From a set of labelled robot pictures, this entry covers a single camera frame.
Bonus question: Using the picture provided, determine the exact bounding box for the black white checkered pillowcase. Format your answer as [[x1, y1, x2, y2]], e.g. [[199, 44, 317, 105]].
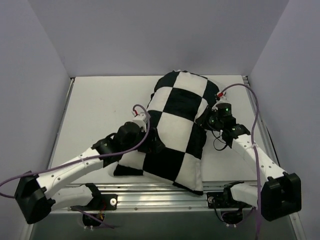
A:
[[112, 70, 221, 196]]

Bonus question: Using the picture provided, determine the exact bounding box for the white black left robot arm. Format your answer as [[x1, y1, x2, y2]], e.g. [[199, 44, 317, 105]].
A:
[[14, 121, 165, 224]]

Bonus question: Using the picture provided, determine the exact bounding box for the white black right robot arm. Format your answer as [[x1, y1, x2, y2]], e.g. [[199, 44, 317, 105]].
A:
[[195, 102, 302, 222]]

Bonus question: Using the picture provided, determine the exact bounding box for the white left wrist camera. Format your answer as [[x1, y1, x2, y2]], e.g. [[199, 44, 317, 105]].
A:
[[132, 113, 149, 129]]

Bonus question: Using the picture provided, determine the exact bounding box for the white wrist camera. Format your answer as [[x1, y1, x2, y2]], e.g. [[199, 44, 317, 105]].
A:
[[213, 92, 229, 107], [132, 113, 149, 129]]

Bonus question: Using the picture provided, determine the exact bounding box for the thin black wire loop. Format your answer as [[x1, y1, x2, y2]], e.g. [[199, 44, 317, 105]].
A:
[[212, 129, 232, 152]]

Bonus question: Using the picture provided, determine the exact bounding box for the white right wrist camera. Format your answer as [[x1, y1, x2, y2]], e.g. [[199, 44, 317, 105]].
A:
[[213, 92, 229, 107]]

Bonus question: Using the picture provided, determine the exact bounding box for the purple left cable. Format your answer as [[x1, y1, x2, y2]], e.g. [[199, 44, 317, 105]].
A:
[[0, 104, 151, 230]]

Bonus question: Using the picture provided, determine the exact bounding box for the aluminium right side rail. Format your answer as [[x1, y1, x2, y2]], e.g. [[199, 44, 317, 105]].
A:
[[241, 75, 280, 166]]

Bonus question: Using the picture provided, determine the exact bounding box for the aluminium rail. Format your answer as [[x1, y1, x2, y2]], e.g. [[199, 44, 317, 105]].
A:
[[49, 183, 300, 213], [47, 77, 75, 169], [241, 75, 280, 166]]

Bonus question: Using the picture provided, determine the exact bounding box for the aluminium front rail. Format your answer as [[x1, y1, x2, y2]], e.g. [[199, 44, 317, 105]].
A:
[[49, 183, 300, 213]]

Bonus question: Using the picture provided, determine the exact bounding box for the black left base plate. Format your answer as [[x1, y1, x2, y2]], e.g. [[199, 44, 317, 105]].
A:
[[97, 193, 118, 211]]

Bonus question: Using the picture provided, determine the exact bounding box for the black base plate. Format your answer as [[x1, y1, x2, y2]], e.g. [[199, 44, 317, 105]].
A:
[[97, 193, 118, 211], [206, 191, 225, 209]]

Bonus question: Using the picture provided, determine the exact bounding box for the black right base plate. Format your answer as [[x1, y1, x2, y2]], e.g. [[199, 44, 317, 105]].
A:
[[206, 191, 225, 209]]

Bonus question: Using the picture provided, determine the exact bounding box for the aluminium left side rail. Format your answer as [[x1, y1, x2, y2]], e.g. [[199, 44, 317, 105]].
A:
[[47, 77, 75, 169]]

